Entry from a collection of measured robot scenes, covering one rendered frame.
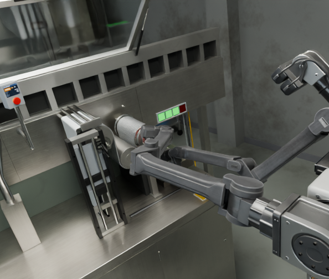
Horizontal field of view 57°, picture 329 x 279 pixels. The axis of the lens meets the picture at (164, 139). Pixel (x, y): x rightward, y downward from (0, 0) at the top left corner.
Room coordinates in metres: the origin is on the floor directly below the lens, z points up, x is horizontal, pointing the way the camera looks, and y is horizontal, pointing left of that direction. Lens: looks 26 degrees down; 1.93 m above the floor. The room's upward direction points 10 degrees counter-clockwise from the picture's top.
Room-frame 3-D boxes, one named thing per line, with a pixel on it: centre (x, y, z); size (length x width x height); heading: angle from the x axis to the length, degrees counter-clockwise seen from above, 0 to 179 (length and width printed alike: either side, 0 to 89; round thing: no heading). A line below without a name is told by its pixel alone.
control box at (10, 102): (1.24, 0.58, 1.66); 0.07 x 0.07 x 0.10; 46
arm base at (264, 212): (0.51, -0.20, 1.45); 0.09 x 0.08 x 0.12; 127
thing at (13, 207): (1.22, 0.77, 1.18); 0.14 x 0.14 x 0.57
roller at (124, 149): (1.53, 0.26, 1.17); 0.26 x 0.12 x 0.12; 30
